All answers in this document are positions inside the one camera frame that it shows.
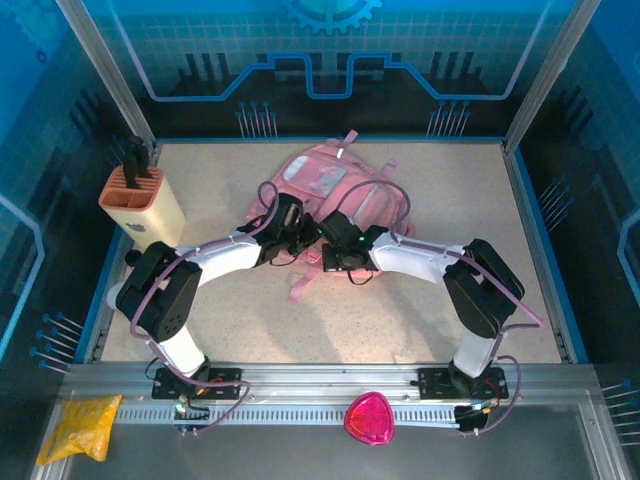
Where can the pink backpack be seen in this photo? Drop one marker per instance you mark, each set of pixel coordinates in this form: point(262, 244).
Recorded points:
point(360, 165)

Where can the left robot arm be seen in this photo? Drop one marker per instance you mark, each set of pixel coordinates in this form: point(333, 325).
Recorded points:
point(220, 260)

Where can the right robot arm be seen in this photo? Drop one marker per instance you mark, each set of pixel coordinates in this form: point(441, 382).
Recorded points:
point(415, 257)

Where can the beige knife block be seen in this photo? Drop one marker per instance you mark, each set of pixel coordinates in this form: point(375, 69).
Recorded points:
point(155, 220)

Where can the small black-capped spice bottle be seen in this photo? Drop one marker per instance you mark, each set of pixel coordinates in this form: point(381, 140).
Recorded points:
point(133, 258)

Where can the magenta triangular dish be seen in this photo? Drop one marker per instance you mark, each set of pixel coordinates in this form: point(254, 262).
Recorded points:
point(369, 419)

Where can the yellow plastic bag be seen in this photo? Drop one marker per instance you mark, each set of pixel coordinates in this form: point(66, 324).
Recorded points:
point(80, 430)

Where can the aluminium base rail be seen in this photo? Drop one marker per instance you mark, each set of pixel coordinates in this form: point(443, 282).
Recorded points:
point(325, 382)

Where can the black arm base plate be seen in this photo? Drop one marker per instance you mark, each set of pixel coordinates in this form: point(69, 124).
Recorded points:
point(435, 382)
point(225, 382)

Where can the aluminium frame post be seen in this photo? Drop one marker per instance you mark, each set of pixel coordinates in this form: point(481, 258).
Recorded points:
point(546, 65)
point(104, 65)

